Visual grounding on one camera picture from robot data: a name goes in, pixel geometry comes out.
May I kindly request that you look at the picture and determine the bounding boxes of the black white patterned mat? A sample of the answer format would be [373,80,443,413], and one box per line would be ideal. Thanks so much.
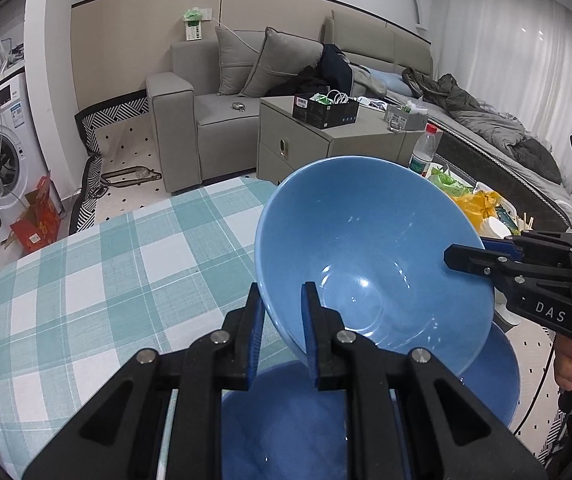
[68,91,167,236]

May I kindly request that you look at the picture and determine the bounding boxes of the white washing machine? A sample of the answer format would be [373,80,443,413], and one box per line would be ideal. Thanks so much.
[0,67,49,231]

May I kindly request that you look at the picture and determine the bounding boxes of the teal checkered tablecloth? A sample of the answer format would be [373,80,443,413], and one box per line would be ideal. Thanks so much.
[0,176,317,478]

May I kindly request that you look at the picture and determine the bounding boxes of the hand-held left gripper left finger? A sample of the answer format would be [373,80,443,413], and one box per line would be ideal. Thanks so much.
[21,282,267,480]

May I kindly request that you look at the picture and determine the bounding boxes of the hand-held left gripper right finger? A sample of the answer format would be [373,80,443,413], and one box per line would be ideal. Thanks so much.
[301,281,549,480]

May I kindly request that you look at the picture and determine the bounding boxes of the grey cushion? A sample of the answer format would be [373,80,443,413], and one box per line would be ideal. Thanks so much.
[214,26,271,97]
[238,27,325,98]

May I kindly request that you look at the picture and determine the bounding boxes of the person's right hand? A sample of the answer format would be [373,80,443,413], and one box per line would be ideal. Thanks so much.
[553,337,572,391]

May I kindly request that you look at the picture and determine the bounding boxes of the green plastic bag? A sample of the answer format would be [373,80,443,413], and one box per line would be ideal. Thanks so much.
[428,166,474,196]

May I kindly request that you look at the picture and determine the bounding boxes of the grey side cabinet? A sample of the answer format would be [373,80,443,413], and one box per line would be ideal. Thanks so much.
[256,96,429,188]

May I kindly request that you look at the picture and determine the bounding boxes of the dark grey duvet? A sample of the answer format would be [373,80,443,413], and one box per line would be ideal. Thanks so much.
[401,66,566,186]

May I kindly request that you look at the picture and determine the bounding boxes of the green white wall device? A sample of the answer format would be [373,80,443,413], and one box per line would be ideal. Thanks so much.
[182,6,214,42]

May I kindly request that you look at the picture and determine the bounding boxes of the grey sofa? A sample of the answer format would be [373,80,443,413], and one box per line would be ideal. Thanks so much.
[146,40,327,196]

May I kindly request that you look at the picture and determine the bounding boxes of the dark looped strap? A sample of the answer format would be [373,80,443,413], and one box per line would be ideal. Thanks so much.
[100,165,163,187]

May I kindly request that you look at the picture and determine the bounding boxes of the white paper cup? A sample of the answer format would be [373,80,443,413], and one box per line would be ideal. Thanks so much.
[480,217,511,241]

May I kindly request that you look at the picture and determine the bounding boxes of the blue bowl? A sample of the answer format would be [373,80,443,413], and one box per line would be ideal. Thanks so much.
[220,322,522,480]
[254,156,496,376]

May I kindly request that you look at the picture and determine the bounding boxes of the red cardboard box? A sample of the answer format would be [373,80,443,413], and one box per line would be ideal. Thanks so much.
[10,172,62,255]

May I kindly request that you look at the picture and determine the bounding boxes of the dark clothes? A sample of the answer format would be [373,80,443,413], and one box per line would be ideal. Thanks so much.
[266,44,355,98]

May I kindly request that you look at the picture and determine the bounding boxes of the bed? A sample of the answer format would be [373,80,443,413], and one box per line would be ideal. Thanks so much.
[331,10,572,231]

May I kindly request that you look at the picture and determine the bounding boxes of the black box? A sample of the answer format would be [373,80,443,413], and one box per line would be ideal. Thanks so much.
[292,92,361,130]

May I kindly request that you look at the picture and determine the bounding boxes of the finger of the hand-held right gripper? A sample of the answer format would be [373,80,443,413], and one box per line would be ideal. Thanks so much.
[480,230,572,261]
[443,243,572,286]

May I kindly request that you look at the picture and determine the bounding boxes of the light blue pillow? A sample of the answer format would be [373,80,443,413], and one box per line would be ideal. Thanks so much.
[366,71,411,97]

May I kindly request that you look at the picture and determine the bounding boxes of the grey box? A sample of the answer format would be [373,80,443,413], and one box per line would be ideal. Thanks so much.
[383,102,429,132]

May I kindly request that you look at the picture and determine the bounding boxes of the plastic water bottle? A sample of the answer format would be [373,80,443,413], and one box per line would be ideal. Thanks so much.
[408,124,441,178]

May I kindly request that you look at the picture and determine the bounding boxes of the yellow plastic bag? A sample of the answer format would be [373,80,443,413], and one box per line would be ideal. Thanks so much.
[453,190,514,238]

